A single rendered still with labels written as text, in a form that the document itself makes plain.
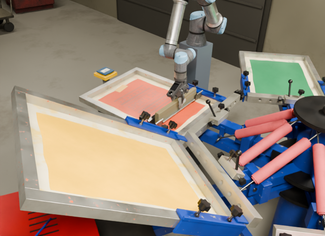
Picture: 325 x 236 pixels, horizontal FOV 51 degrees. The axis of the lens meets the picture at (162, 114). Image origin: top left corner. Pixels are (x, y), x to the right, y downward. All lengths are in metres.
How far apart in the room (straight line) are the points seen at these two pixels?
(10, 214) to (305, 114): 1.32
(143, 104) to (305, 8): 2.75
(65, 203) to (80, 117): 0.57
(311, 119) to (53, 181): 1.13
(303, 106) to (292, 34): 2.94
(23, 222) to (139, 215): 0.56
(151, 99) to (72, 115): 1.03
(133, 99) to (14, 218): 1.20
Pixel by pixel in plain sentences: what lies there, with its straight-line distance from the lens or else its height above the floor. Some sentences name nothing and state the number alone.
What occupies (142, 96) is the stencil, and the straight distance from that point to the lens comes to 2.38.
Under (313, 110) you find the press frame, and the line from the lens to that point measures 1.74.
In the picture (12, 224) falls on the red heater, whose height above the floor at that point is 1.11.
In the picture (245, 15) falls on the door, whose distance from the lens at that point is 4.86.
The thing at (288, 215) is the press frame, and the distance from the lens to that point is 2.06.
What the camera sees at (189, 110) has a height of 0.95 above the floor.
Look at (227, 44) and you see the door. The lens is 5.13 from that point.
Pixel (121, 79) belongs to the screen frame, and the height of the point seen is 0.98.
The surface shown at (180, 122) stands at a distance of 2.12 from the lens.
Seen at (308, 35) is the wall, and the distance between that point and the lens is 4.55.
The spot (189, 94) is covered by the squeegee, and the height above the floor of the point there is 1.05.
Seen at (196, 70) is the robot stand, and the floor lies 1.03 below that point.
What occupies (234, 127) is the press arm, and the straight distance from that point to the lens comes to 1.99.
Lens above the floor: 2.17
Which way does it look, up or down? 34 degrees down
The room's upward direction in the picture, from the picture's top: 1 degrees clockwise
